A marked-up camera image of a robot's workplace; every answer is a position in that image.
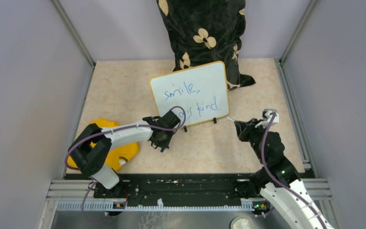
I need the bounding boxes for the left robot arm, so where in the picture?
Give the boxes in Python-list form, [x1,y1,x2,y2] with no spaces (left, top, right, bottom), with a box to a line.
[66,110,187,198]

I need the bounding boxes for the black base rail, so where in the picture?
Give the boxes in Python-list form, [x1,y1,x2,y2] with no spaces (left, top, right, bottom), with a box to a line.
[93,173,270,213]

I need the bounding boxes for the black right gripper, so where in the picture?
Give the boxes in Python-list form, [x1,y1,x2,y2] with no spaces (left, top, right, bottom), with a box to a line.
[235,117,268,164]

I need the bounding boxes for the round metal disc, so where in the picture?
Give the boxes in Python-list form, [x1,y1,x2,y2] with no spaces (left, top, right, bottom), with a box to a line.
[229,216,255,229]

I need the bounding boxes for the black floral pillow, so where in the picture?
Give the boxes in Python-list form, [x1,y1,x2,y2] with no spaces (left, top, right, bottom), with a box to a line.
[156,0,256,91]

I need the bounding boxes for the yellow plastic object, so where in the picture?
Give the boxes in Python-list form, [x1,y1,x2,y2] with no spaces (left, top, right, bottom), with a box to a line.
[67,118,140,173]

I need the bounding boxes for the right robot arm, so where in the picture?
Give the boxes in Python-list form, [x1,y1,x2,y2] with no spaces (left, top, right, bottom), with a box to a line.
[234,119,332,229]

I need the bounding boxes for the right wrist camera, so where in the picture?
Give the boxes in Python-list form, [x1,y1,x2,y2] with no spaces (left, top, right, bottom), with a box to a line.
[255,109,279,129]

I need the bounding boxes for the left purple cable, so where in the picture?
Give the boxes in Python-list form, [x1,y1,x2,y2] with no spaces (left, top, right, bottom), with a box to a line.
[64,105,187,224]

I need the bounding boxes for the yellow-framed whiteboard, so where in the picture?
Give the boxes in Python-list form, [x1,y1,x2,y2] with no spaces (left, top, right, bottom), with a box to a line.
[150,61,230,126]

